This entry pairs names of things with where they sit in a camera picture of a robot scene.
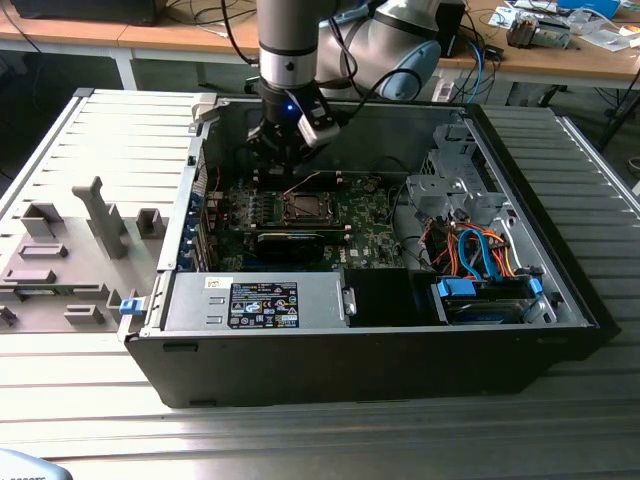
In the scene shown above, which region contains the green motherboard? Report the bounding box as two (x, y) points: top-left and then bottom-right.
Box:
(207, 172), (406, 274)

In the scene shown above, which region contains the blue flat data wire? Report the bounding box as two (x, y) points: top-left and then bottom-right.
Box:
(457, 227), (494, 281)

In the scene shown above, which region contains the grey metal drive cage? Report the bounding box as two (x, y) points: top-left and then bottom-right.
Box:
(403, 121), (507, 224)

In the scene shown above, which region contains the blue box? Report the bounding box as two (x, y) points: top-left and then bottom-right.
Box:
(557, 0), (622, 16)

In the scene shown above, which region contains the wooden desk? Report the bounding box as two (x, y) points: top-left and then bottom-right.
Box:
(0, 0), (261, 91)
(434, 0), (640, 94)

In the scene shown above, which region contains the hard disk in blue carrier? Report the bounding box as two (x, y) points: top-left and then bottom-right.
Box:
(430, 276), (545, 326)

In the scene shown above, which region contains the grey parts rack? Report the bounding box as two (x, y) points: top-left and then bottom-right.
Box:
(0, 174), (174, 334)

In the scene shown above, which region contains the black open PC case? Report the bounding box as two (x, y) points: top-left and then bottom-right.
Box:
(117, 94), (621, 410)

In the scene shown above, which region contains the black upright box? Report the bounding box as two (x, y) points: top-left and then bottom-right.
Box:
(439, 0), (467, 59)

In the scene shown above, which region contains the black graphics card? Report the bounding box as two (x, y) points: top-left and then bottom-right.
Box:
(254, 229), (327, 266)

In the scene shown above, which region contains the thin metal locking lever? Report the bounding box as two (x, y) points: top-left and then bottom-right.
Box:
(282, 173), (322, 195)

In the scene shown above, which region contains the flat black box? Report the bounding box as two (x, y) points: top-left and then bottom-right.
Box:
(9, 0), (161, 27)

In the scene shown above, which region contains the small white device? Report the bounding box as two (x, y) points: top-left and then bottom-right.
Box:
(432, 74), (457, 102)

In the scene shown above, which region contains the grey rounded device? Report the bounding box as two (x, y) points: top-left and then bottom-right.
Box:
(0, 448), (69, 480)

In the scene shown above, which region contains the silver black-faced wrist camera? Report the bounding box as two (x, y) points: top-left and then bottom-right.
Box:
(298, 99), (342, 149)

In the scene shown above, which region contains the metal socket cover frame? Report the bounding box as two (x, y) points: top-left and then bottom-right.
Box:
(281, 191), (335, 221)

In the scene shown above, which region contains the orange wire bundle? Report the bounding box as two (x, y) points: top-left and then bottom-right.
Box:
(429, 224), (516, 277)

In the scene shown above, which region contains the grey power supply unit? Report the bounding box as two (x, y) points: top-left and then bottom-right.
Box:
(162, 272), (349, 332)

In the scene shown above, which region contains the thick black camera cable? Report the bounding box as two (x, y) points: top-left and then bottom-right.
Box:
(339, 68), (425, 129)

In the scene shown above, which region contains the silver CPU green edge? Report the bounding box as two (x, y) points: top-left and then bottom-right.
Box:
(293, 196), (325, 216)

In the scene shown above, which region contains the metal heat sink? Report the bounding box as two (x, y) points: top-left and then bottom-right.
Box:
(506, 12), (574, 50)

